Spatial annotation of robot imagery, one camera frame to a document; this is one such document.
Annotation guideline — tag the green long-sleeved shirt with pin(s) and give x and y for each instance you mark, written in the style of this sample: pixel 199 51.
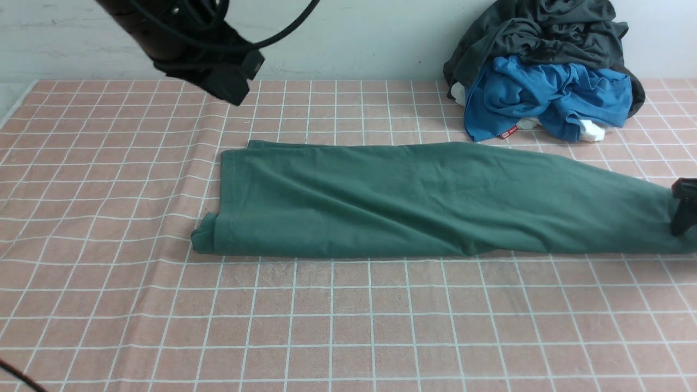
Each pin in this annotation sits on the green long-sleeved shirt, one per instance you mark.
pixel 447 199

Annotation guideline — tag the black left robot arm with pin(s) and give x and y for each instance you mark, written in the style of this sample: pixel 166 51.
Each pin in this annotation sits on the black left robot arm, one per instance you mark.
pixel 192 42

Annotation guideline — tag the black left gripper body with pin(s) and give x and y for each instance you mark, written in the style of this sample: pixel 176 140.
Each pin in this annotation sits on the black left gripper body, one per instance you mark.
pixel 224 75

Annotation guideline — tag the dark grey crumpled garment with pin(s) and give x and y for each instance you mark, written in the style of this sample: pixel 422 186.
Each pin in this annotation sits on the dark grey crumpled garment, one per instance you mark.
pixel 544 32

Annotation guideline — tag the blue crumpled garment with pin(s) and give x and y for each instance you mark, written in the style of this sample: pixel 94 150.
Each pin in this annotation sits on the blue crumpled garment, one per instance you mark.
pixel 559 95

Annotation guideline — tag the pink checkered tablecloth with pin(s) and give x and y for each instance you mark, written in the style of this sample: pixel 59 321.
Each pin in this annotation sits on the pink checkered tablecloth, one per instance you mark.
pixel 103 181

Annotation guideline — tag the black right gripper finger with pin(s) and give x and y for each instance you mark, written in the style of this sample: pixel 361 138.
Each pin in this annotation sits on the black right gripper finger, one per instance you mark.
pixel 684 190

